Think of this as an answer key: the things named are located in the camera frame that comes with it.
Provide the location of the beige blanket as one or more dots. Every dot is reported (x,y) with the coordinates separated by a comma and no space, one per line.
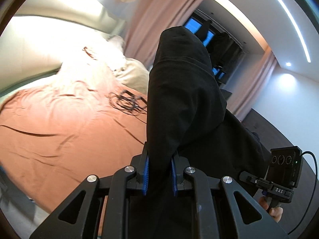
(133,74)

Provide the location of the black hanging coat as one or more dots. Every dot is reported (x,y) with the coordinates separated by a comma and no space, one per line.
(203,31)

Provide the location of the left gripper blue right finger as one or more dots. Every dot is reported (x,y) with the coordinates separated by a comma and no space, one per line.
(178,166)

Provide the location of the black jacket with yellow logo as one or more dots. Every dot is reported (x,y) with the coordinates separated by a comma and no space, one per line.
(187,115)

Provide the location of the pink curtain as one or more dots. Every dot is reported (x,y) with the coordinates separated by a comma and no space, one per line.
(248,80)
(149,20)

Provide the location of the right pink curtain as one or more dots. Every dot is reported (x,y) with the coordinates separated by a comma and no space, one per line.
(248,80)

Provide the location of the dark hanging clothes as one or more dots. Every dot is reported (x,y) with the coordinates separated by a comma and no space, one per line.
(224,55)

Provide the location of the orange-brown duvet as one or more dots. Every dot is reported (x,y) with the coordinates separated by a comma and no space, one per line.
(53,137)

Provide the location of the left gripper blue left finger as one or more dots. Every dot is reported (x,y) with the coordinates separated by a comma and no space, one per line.
(143,171)

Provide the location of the left pink curtain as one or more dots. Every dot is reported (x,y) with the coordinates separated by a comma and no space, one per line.
(149,20)

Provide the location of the person right hand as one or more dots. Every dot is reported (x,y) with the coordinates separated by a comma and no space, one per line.
(275,213)

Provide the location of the cream padded headboard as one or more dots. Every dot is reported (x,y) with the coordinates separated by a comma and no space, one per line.
(35,45)

